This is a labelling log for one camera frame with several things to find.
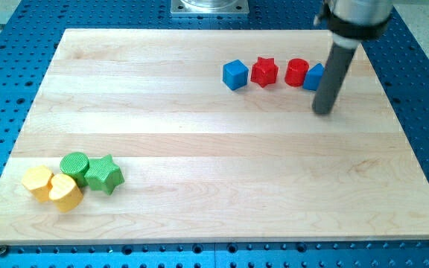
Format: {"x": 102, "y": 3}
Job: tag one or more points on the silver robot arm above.
{"x": 354, "y": 21}

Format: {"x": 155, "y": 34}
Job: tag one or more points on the blue cube block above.
{"x": 235, "y": 75}

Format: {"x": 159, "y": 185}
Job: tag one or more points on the light wooden board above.
{"x": 203, "y": 163}

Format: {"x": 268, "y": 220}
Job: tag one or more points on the red star block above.
{"x": 264, "y": 72}

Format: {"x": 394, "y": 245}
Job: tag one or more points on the red cylinder block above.
{"x": 297, "y": 69}

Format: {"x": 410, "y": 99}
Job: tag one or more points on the blue triangular block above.
{"x": 313, "y": 77}

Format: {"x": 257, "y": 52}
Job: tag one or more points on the green star block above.
{"x": 104, "y": 175}

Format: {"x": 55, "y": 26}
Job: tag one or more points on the green cylinder block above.
{"x": 75, "y": 165}

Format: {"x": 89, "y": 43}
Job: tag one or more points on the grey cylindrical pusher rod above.
{"x": 336, "y": 68}

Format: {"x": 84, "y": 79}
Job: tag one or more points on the yellow heart block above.
{"x": 65, "y": 193}

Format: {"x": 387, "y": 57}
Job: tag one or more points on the yellow hexagon block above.
{"x": 37, "y": 180}

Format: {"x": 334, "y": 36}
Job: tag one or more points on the left board corner screw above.
{"x": 3, "y": 250}

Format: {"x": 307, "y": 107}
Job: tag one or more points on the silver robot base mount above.
{"x": 191, "y": 7}

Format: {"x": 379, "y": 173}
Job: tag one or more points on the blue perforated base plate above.
{"x": 32, "y": 30}

